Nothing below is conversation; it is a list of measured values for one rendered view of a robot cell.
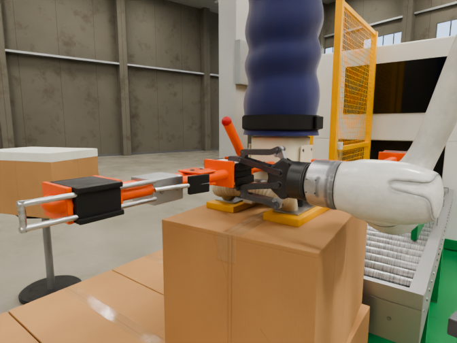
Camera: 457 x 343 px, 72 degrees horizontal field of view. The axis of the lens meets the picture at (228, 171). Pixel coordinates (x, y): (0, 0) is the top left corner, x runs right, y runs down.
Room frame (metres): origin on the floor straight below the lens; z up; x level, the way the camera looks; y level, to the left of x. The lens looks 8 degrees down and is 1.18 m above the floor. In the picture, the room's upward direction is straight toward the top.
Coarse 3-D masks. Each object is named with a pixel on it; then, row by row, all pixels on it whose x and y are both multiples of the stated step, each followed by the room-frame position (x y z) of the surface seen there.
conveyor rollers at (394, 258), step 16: (368, 224) 1.99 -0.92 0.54; (432, 224) 2.00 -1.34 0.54; (368, 240) 1.67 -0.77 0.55; (384, 240) 1.68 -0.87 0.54; (400, 240) 1.71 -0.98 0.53; (416, 240) 1.67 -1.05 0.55; (368, 256) 1.48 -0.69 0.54; (384, 256) 1.51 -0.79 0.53; (400, 256) 1.48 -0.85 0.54; (416, 256) 1.51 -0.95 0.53; (368, 272) 1.31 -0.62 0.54; (384, 272) 1.29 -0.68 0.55; (400, 272) 1.31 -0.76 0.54
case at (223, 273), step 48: (192, 240) 0.72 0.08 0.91; (240, 240) 0.65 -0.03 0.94; (288, 240) 0.62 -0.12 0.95; (336, 240) 0.67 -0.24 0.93; (192, 288) 0.72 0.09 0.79; (240, 288) 0.64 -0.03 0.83; (288, 288) 0.59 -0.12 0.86; (336, 288) 0.69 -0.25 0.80; (192, 336) 0.72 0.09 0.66; (240, 336) 0.64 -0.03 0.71; (288, 336) 0.58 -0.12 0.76; (336, 336) 0.72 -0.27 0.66
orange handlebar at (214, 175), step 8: (312, 160) 0.90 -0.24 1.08; (328, 160) 0.88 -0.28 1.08; (392, 160) 0.92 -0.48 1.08; (192, 168) 0.67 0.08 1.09; (200, 168) 0.65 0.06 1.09; (208, 168) 0.70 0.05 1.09; (256, 168) 0.77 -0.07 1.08; (184, 176) 0.58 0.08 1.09; (216, 176) 0.65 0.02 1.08; (224, 176) 0.67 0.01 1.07; (128, 192) 0.48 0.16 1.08; (136, 192) 0.49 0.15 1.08; (144, 192) 0.50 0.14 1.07; (152, 192) 0.51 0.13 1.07; (64, 200) 0.40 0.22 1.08; (48, 208) 0.40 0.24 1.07; (56, 208) 0.40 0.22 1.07; (64, 208) 0.40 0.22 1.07
